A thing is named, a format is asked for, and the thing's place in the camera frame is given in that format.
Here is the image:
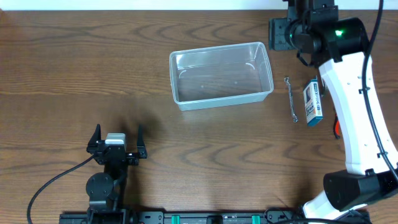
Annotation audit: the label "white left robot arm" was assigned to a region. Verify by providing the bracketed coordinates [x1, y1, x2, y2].
[84, 124, 147, 224]

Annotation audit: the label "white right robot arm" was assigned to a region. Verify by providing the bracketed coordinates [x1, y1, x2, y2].
[269, 0, 397, 223]

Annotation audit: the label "clear plastic storage container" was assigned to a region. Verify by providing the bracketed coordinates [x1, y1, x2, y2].
[169, 42, 274, 111]

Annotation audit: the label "silver double ended wrench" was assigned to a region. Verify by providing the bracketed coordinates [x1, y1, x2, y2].
[284, 77, 299, 123]

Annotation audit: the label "blue white screwdriver box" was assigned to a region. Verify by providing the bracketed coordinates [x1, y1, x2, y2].
[303, 79, 323, 127]

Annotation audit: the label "red handled pliers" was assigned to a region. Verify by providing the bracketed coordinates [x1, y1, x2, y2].
[333, 112, 341, 139]

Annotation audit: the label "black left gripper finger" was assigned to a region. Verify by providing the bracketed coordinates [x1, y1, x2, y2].
[88, 124, 101, 147]
[136, 125, 146, 152]

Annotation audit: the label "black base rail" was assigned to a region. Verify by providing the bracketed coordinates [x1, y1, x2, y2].
[58, 208, 371, 224]

